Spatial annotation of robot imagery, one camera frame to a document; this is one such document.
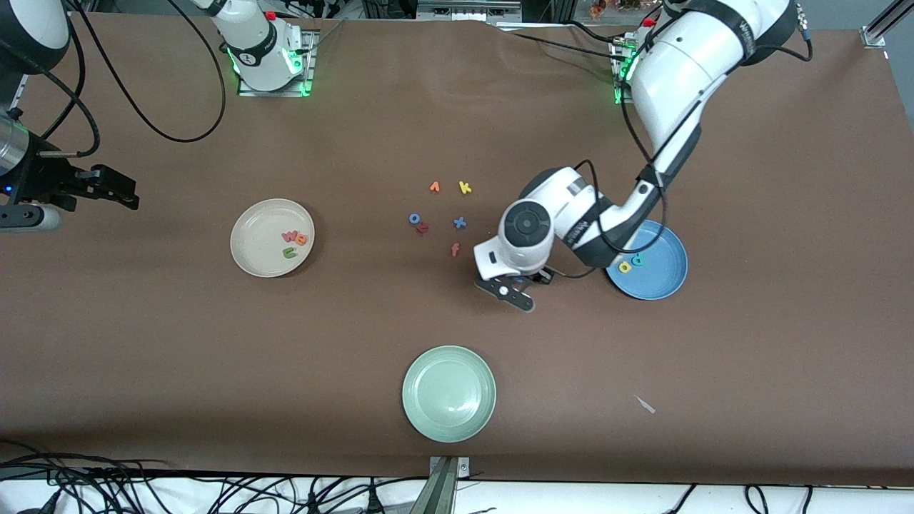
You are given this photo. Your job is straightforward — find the blue round plate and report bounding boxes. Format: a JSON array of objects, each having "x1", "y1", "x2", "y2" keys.
[{"x1": 604, "y1": 219, "x2": 689, "y2": 301}]

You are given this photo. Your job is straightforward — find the pale green round plate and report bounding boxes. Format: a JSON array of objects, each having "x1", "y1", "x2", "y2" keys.
[{"x1": 401, "y1": 346, "x2": 497, "y2": 444}]

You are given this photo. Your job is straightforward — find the beige round plate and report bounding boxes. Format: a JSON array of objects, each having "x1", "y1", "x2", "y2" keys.
[{"x1": 230, "y1": 198, "x2": 316, "y2": 278}]

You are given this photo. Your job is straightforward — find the brown table cover sheet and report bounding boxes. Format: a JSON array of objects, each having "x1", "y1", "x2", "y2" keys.
[{"x1": 0, "y1": 13, "x2": 914, "y2": 488}]

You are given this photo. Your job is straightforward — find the grey power strip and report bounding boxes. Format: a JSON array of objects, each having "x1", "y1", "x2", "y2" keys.
[{"x1": 416, "y1": 2, "x2": 522, "y2": 19}]

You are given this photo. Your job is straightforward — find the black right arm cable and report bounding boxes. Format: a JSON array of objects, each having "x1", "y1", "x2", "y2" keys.
[{"x1": 0, "y1": 0, "x2": 227, "y2": 159}]

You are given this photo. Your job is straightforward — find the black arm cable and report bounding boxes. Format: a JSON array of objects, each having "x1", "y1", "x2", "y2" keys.
[
  {"x1": 0, "y1": 0, "x2": 227, "y2": 159},
  {"x1": 550, "y1": 14, "x2": 813, "y2": 279}
]

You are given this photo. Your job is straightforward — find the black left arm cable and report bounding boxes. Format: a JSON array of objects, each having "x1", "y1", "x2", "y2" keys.
[{"x1": 550, "y1": 14, "x2": 813, "y2": 279}]

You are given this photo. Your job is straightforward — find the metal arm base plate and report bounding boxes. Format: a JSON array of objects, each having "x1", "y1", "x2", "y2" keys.
[
  {"x1": 613, "y1": 36, "x2": 636, "y2": 105},
  {"x1": 238, "y1": 30, "x2": 316, "y2": 97}
]

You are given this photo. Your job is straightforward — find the metal camera stand bracket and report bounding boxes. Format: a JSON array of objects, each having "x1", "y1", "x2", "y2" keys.
[{"x1": 428, "y1": 455, "x2": 471, "y2": 514}]

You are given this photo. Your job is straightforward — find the black base cable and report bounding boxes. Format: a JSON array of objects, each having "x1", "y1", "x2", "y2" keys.
[{"x1": 511, "y1": 21, "x2": 629, "y2": 58}]

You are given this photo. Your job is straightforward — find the tangled black cables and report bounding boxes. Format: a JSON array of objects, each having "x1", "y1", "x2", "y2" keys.
[{"x1": 0, "y1": 439, "x2": 429, "y2": 514}]

